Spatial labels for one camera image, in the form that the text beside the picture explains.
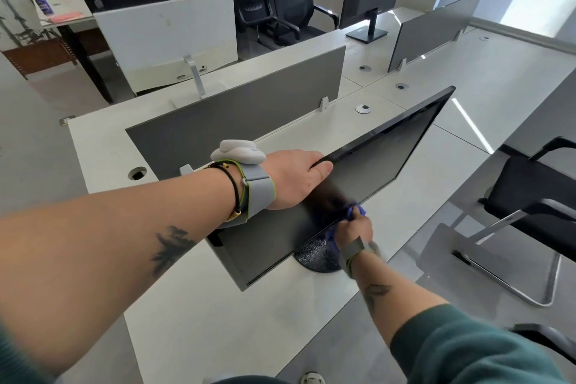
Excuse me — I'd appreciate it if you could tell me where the grey wrist tracker band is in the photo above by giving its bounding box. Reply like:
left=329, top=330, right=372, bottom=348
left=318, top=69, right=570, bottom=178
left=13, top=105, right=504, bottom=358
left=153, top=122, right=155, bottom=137
left=210, top=139, right=276, bottom=230

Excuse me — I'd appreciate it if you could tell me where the grey wrist strap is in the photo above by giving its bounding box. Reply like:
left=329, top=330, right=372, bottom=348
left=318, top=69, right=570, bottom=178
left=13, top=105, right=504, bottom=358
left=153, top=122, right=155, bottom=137
left=339, top=237, right=383, bottom=279

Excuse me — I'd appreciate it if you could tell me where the person's right hand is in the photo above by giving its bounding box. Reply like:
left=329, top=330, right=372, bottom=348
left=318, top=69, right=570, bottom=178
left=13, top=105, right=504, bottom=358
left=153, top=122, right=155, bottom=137
left=336, top=206, right=374, bottom=251

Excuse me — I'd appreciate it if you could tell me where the person's left hand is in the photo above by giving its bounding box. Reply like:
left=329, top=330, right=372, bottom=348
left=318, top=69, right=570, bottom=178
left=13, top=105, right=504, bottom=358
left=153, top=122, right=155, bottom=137
left=265, top=149, right=334, bottom=212

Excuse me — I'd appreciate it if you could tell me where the black chair armrest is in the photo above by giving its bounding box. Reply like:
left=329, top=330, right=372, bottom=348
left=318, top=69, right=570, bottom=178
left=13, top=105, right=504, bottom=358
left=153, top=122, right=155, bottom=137
left=504, top=323, right=576, bottom=355

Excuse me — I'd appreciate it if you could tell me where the black chair with chrome frame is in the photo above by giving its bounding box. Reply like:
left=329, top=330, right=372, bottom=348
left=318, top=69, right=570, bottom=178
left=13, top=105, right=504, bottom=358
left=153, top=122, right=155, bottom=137
left=452, top=136, right=576, bottom=308

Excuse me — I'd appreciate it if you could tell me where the pink paper sheet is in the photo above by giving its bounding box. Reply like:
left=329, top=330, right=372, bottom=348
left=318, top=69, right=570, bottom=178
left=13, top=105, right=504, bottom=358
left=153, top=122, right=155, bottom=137
left=47, top=11, right=84, bottom=25

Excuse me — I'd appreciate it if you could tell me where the black round monitor base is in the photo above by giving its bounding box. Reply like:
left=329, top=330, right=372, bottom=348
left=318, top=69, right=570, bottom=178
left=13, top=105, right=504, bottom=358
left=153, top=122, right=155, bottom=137
left=294, top=235, right=344, bottom=275

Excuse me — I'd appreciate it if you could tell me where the black cord bracelet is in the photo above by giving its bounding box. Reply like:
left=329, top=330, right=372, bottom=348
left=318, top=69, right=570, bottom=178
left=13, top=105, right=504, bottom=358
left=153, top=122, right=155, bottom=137
left=208, top=162, right=242, bottom=218

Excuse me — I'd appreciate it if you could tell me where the blue cleaning cloth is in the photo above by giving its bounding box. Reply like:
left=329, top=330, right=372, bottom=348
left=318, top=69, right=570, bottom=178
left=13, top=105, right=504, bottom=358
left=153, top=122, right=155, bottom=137
left=324, top=203, right=367, bottom=255

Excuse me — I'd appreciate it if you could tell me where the person's left forearm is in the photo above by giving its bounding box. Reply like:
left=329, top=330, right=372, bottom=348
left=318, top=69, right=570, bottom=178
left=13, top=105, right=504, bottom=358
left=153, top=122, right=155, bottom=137
left=0, top=167, right=246, bottom=384

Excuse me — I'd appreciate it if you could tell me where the green sweater sleeve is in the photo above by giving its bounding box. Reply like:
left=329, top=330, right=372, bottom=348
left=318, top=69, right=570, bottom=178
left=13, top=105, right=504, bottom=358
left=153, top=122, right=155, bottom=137
left=389, top=304, right=569, bottom=384

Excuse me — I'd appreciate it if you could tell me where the black computer monitor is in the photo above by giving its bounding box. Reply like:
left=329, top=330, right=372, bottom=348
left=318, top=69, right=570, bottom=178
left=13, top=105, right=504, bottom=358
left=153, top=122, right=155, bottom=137
left=207, top=86, right=456, bottom=293

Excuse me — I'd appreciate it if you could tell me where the short grey desk divider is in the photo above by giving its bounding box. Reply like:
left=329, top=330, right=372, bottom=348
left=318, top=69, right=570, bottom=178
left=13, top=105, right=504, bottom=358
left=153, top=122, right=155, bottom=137
left=388, top=0, right=485, bottom=73

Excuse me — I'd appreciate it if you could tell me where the person's right forearm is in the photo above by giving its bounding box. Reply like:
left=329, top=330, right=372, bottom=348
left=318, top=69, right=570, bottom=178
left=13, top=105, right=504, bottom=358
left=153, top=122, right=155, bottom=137
left=349, top=248, right=453, bottom=350

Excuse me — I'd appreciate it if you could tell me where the long grey desk divider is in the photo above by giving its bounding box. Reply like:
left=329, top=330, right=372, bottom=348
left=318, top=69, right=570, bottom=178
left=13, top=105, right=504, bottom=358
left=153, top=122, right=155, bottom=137
left=125, top=45, right=347, bottom=183

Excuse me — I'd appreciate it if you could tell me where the white monitor with silver stand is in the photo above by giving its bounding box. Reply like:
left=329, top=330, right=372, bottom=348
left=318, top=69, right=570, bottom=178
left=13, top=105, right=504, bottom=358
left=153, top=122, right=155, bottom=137
left=93, top=0, right=239, bottom=99

